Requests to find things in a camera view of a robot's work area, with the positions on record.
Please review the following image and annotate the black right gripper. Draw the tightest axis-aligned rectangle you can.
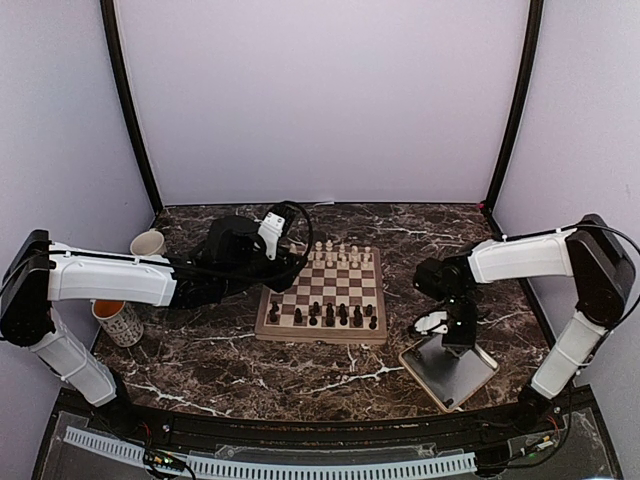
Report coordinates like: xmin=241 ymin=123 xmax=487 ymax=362
xmin=443 ymin=288 xmax=479 ymax=356

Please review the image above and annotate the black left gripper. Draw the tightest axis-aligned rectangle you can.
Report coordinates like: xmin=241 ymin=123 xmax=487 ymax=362
xmin=219 ymin=244 xmax=307 ymax=297

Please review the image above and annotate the dark queen piece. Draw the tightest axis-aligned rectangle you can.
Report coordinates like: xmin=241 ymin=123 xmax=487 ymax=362
xmin=338 ymin=303 xmax=349 ymax=326

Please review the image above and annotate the dark knight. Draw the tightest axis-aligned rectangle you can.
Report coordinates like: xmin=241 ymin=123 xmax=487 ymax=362
xmin=353 ymin=305 xmax=363 ymax=328

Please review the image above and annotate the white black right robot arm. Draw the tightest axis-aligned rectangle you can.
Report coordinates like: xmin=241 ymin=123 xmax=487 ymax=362
xmin=411 ymin=213 xmax=639 ymax=434

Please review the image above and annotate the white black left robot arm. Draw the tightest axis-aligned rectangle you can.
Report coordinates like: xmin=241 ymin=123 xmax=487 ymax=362
xmin=1 ymin=214 xmax=307 ymax=436

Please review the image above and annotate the wooden chess board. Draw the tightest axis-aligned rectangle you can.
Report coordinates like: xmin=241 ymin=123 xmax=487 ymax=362
xmin=255 ymin=242 xmax=388 ymax=345

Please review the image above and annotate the small green circuit board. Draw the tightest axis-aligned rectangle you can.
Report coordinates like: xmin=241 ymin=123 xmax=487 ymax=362
xmin=142 ymin=449 xmax=185 ymax=471

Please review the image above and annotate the wooden tray with metal base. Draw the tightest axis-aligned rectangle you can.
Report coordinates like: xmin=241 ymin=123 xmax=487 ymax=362
xmin=399 ymin=335 xmax=499 ymax=413

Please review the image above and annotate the white queen piece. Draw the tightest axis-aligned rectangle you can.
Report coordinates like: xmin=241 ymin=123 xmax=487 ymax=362
xmin=315 ymin=241 xmax=323 ymax=261

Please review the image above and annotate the white rook right corner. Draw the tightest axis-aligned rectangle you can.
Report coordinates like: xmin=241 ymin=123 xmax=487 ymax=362
xmin=362 ymin=247 xmax=372 ymax=268

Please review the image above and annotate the patterned cup orange inside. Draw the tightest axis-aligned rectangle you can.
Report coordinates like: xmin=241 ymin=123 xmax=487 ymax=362
xmin=91 ymin=300 xmax=144 ymax=348

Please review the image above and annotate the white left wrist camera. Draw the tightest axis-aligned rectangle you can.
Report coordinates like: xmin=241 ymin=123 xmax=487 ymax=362
xmin=258 ymin=205 xmax=295 ymax=260

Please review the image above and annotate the black front mounting rail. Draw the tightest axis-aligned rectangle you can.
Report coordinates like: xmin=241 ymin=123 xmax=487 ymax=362
xmin=54 ymin=387 xmax=596 ymax=459

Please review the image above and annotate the white slotted cable duct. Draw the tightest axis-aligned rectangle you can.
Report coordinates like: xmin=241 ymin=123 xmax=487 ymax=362
xmin=63 ymin=427 xmax=477 ymax=480

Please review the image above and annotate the black left frame post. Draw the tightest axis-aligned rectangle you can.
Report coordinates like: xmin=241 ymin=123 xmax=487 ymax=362
xmin=99 ymin=0 xmax=164 ymax=215

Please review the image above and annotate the black frame post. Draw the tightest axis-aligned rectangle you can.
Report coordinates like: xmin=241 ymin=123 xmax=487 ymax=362
xmin=99 ymin=0 xmax=164 ymax=215
xmin=483 ymin=0 xmax=544 ymax=217

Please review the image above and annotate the black right frame post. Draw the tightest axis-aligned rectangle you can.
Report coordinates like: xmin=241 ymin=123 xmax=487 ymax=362
xmin=483 ymin=0 xmax=544 ymax=217

